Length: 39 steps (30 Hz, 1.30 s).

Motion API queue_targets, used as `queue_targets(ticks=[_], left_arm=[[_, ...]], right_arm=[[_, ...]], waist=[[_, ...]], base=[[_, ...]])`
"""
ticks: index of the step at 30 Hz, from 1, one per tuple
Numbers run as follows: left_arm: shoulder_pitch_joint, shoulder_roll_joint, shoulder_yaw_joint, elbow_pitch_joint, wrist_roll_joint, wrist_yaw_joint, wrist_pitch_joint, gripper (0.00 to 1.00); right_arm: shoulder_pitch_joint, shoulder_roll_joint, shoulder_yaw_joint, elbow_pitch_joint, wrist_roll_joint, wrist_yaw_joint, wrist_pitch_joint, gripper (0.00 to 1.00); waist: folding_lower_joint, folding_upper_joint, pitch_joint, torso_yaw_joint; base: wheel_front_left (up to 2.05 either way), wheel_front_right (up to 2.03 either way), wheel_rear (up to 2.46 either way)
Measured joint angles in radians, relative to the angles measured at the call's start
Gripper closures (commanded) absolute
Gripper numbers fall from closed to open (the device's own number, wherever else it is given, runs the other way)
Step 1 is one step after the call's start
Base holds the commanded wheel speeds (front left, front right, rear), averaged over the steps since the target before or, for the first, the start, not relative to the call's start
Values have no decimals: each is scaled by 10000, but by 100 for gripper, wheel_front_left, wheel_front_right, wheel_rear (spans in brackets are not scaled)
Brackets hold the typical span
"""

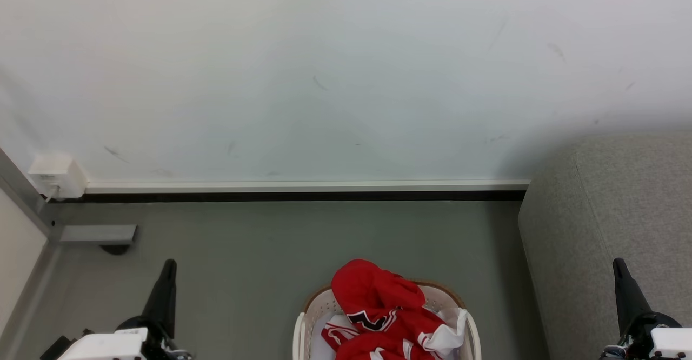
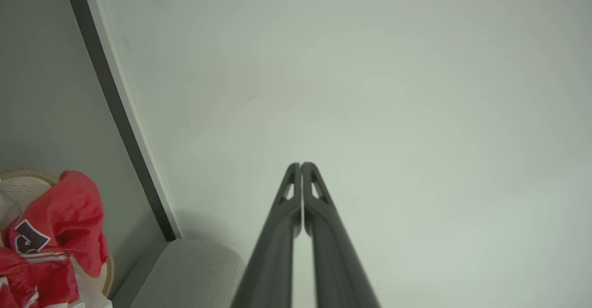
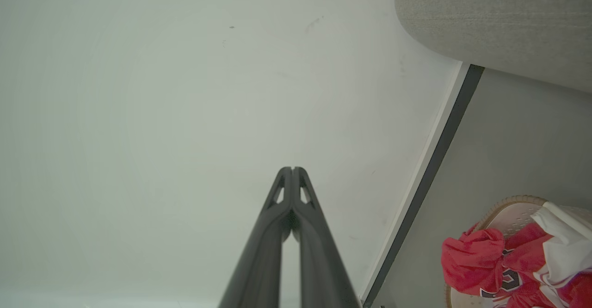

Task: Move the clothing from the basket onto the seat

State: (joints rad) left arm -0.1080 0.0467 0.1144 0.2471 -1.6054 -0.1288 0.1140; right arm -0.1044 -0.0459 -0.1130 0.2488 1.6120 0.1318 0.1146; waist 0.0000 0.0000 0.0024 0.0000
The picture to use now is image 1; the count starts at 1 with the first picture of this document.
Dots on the grey fabric sofa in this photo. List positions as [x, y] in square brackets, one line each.
[611, 214]

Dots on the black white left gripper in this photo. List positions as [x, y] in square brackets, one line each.
[124, 345]

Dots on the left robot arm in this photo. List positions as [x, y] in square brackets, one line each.
[54, 350]

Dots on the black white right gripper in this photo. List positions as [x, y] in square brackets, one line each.
[657, 341]

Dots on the black partition caster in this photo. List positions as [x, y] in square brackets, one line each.
[114, 249]

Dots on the white perforated laundry basket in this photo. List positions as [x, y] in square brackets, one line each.
[448, 298]

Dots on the grey metal partition foot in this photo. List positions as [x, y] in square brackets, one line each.
[97, 234]

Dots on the white wall skirting strip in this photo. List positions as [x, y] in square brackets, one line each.
[303, 186]

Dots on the white wall socket box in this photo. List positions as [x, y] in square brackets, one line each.
[57, 175]

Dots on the pale white cloth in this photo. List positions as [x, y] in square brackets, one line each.
[323, 330]

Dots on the grey metal frame foot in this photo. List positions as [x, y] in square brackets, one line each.
[21, 241]

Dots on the red white sports jersey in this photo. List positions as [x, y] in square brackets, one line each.
[373, 295]

